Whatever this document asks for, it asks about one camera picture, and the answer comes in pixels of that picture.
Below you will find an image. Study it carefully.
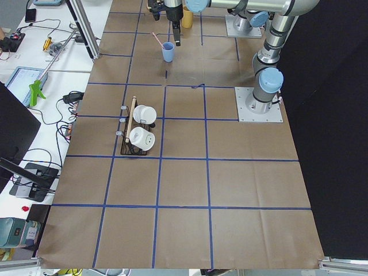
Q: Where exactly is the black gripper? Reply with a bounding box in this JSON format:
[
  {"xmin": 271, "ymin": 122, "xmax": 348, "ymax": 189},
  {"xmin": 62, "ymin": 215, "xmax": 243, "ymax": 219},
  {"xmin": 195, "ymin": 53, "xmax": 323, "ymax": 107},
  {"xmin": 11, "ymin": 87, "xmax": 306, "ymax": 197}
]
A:
[{"xmin": 151, "ymin": 0, "xmax": 183, "ymax": 46}]

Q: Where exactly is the light blue plastic cup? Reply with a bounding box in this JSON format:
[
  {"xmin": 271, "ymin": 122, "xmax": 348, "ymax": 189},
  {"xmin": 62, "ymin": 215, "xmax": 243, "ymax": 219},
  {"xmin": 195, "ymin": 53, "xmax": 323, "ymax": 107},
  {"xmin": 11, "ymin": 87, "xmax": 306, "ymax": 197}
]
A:
[{"xmin": 162, "ymin": 41, "xmax": 175, "ymax": 63}]

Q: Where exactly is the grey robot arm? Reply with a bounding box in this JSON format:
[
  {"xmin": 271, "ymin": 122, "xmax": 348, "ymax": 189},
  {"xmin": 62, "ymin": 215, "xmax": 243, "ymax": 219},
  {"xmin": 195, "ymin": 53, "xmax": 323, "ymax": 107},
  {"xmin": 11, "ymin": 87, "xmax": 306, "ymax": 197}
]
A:
[
  {"xmin": 185, "ymin": 1, "xmax": 319, "ymax": 114},
  {"xmin": 147, "ymin": 1, "xmax": 269, "ymax": 46}
]

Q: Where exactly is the bamboo chopstick holder cup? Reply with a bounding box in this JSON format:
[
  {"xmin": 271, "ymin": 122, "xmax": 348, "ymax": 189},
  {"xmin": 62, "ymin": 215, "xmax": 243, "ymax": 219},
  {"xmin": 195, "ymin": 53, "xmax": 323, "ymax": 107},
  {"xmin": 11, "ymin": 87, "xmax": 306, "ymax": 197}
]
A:
[{"xmin": 182, "ymin": 6, "xmax": 193, "ymax": 29}]

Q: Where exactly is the white smiley mug inner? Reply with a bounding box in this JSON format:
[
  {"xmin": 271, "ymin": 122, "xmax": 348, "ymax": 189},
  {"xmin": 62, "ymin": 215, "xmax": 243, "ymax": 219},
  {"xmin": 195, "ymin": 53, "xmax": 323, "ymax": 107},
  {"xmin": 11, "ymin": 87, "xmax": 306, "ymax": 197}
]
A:
[{"xmin": 133, "ymin": 105, "xmax": 157, "ymax": 124}]

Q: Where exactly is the white smiley mug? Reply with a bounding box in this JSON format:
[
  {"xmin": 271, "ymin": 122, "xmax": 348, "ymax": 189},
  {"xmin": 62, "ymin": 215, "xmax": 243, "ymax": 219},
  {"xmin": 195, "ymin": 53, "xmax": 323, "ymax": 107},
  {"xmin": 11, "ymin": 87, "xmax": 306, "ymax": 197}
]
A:
[
  {"xmin": 133, "ymin": 105, "xmax": 157, "ymax": 124},
  {"xmin": 129, "ymin": 126, "xmax": 155, "ymax": 151}
]

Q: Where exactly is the white smiley mug outer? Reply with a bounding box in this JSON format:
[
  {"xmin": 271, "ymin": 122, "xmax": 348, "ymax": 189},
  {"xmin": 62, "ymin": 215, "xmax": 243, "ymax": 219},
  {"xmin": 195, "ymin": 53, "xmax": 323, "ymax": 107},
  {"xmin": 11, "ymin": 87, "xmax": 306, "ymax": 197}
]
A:
[{"xmin": 129, "ymin": 126, "xmax": 155, "ymax": 151}]

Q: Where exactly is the black smartphone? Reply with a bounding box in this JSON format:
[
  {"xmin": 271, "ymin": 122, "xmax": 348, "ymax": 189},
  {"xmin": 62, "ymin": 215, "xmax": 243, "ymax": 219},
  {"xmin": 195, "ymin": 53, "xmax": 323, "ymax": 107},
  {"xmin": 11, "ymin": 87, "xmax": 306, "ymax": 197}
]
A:
[{"xmin": 25, "ymin": 9, "xmax": 37, "ymax": 23}]

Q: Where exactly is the blue tablet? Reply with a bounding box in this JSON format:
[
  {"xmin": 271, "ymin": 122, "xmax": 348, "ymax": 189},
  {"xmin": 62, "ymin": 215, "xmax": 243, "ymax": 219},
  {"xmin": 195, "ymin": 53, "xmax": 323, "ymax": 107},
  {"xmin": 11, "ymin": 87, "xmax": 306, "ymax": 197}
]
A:
[{"xmin": 5, "ymin": 66, "xmax": 48, "ymax": 108}]

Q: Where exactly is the black monitor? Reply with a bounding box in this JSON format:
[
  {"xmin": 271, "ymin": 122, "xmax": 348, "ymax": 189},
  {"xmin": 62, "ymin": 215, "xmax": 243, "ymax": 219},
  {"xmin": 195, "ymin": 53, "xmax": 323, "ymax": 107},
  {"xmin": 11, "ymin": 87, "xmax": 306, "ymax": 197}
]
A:
[{"xmin": 0, "ymin": 83, "xmax": 41, "ymax": 165}]

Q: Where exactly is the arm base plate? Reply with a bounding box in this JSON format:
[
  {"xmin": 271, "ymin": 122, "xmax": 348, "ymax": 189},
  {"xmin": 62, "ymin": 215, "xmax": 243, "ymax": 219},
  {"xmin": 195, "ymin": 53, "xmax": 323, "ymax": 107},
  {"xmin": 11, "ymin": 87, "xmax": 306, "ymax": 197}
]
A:
[
  {"xmin": 235, "ymin": 87, "xmax": 283, "ymax": 123},
  {"xmin": 225, "ymin": 15, "xmax": 262, "ymax": 39}
]

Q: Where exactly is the aluminium frame post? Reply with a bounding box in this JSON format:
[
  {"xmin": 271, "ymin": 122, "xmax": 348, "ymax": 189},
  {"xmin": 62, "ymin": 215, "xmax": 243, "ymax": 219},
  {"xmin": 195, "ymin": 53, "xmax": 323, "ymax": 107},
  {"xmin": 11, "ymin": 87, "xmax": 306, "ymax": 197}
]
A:
[{"xmin": 66, "ymin": 0, "xmax": 100, "ymax": 60}]

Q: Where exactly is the black wire mug rack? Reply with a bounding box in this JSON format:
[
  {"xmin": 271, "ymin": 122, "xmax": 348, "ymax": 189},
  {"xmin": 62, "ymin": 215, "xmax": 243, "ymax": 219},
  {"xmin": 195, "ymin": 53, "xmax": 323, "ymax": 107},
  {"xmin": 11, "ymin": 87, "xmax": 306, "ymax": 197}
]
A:
[{"xmin": 116, "ymin": 95, "xmax": 157, "ymax": 156}]

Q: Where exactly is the green handled reacher tool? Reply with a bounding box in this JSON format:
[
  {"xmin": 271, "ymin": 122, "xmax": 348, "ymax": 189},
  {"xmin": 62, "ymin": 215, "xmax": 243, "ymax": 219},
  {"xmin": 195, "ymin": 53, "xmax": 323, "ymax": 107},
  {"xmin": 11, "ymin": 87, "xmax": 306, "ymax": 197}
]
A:
[{"xmin": 28, "ymin": 20, "xmax": 83, "ymax": 108}]

